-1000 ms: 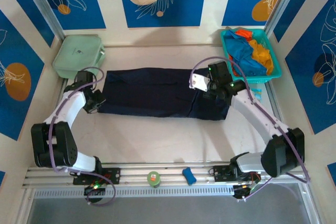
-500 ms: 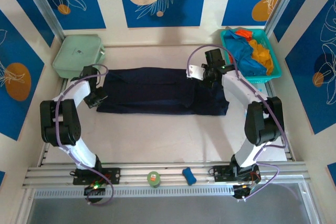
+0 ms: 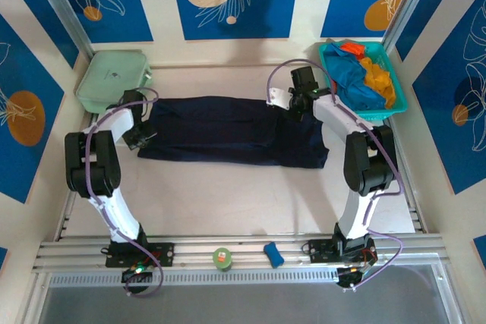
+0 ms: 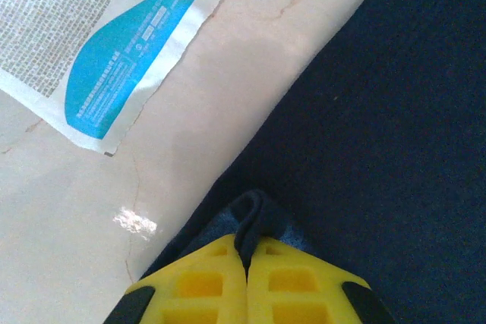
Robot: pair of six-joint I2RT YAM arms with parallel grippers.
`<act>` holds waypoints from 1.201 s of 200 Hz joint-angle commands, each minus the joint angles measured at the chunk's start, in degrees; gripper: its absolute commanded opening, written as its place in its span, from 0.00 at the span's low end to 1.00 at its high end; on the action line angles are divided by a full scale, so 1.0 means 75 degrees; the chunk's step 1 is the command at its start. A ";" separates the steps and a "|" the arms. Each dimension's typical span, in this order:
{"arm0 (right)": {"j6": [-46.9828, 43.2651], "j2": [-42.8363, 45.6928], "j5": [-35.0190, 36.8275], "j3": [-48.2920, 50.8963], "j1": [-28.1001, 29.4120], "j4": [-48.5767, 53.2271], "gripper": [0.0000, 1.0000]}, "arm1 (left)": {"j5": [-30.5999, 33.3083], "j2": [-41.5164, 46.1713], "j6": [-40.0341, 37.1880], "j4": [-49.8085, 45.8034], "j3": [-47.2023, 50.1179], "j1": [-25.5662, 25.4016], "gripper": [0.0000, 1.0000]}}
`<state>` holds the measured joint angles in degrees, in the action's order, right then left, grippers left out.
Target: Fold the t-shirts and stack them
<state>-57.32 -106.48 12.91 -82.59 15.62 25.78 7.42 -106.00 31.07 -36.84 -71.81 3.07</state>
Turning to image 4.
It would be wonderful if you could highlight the navy blue t-shirt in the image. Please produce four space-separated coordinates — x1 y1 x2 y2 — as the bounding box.
140 0 486 324

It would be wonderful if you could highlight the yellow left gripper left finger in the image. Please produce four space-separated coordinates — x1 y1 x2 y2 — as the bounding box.
101 233 248 324

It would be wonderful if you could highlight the white blue printed packet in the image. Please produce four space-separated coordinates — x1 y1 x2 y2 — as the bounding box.
0 0 246 158

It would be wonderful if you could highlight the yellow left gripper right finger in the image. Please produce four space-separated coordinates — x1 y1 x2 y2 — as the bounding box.
245 237 396 324

